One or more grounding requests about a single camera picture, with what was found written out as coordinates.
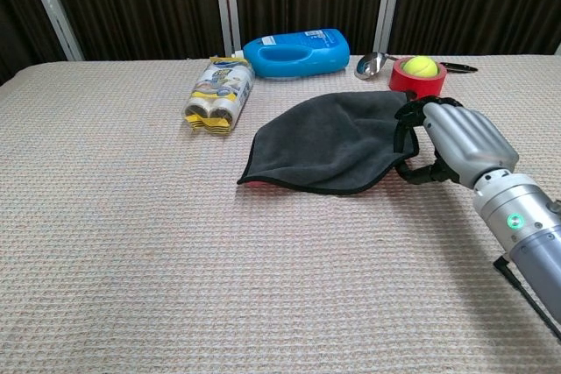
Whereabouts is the metal ladle with black handle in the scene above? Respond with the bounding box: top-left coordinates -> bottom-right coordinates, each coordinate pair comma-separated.
354,52 -> 479,81

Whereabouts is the red tape roll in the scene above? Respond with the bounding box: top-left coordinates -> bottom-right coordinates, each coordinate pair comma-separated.
388,57 -> 447,100

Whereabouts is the blue detergent bottle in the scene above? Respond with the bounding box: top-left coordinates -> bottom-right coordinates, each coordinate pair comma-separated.
231,27 -> 352,79

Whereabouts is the grey and red cloth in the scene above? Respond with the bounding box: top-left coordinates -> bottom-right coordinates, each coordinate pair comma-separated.
236,89 -> 421,196

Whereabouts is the plastic pack of bag rolls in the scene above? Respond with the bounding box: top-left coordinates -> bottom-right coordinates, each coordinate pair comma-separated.
182,55 -> 256,136

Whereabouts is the yellow tennis ball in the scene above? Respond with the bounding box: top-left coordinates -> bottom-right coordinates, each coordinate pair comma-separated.
402,55 -> 439,77

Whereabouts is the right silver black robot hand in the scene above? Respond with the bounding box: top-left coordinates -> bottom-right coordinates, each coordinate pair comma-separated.
394,95 -> 521,191

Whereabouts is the beige woven tablecloth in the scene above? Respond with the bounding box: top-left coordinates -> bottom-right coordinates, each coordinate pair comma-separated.
0,54 -> 561,374

